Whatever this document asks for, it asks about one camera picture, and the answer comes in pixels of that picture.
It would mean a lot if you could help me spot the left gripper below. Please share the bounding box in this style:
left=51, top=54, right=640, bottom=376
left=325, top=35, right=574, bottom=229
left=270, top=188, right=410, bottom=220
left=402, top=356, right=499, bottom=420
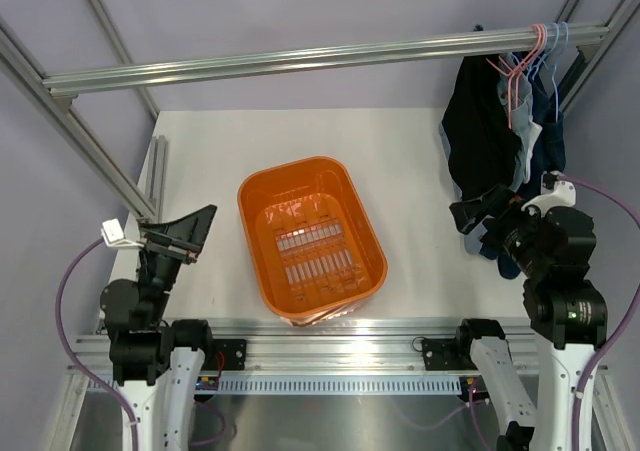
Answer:
left=137, top=204, right=216, bottom=321

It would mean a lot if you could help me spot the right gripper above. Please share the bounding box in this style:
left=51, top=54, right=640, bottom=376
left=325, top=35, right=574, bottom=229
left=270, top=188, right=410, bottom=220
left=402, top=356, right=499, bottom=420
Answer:
left=451, top=183, right=551, bottom=278

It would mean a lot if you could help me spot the black skirt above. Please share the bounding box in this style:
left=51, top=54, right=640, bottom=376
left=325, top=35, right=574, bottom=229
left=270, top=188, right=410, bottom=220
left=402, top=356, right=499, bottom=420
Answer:
left=442, top=55, right=521, bottom=201

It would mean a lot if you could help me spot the pink hanger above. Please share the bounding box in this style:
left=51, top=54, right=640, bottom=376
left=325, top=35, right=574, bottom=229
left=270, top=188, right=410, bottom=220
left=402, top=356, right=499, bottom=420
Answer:
left=486, top=23, right=548, bottom=129

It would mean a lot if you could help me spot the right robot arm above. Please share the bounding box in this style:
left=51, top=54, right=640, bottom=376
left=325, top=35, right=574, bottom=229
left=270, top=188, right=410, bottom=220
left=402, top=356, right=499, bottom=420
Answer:
left=449, top=176, right=608, bottom=450

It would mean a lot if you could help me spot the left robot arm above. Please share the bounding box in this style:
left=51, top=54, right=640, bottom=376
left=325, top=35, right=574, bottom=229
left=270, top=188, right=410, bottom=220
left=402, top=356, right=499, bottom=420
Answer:
left=100, top=205, right=217, bottom=450

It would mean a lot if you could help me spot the light blue hanger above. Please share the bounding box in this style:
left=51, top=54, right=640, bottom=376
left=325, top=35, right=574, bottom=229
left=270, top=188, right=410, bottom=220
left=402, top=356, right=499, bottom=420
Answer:
left=513, top=22, right=560, bottom=79
left=540, top=21, right=570, bottom=121

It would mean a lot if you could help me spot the dark blue denim garment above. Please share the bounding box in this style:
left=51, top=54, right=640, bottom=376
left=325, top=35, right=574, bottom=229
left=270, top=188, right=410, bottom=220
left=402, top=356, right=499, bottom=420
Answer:
left=496, top=60, right=569, bottom=280

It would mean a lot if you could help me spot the orange plastic basket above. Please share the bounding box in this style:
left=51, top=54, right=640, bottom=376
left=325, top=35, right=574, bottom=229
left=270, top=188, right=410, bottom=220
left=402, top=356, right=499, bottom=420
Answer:
left=237, top=156, right=388, bottom=327

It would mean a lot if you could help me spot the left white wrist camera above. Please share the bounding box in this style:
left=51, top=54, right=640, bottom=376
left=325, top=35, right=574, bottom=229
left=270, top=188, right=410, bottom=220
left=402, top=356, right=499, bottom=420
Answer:
left=100, top=219, right=143, bottom=250

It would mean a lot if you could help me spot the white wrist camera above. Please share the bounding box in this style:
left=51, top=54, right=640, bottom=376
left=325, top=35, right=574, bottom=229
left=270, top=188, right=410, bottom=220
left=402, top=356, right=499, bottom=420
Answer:
left=100, top=219, right=143, bottom=250
left=521, top=171, right=576, bottom=217

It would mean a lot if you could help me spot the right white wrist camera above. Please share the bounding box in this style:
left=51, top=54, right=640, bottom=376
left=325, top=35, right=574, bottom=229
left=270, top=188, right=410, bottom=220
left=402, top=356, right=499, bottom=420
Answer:
left=521, top=171, right=576, bottom=217

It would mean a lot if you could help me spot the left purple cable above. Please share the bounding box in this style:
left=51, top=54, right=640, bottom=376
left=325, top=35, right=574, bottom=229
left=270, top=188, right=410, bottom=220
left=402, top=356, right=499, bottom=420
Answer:
left=54, top=235, right=141, bottom=451

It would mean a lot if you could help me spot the purple cable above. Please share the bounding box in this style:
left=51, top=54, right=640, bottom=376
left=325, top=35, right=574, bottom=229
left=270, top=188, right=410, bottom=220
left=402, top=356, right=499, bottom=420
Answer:
left=54, top=235, right=141, bottom=451
left=559, top=175, right=640, bottom=451

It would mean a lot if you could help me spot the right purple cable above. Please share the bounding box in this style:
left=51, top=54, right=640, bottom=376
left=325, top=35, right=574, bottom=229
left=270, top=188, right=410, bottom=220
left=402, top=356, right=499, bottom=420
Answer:
left=559, top=175, right=640, bottom=451

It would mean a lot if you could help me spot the front aluminium frame rail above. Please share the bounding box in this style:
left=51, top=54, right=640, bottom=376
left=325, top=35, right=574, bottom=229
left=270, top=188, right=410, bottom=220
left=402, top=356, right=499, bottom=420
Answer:
left=70, top=316, right=539, bottom=376

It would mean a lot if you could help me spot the white slotted cable duct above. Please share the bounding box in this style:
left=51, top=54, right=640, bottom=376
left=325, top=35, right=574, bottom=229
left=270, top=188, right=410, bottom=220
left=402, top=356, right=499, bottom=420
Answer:
left=197, top=375, right=462, bottom=396

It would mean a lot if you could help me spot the aluminium hanging rail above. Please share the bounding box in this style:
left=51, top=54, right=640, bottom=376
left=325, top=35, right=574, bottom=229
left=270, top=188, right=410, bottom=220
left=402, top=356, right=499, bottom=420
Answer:
left=41, top=19, right=611, bottom=97

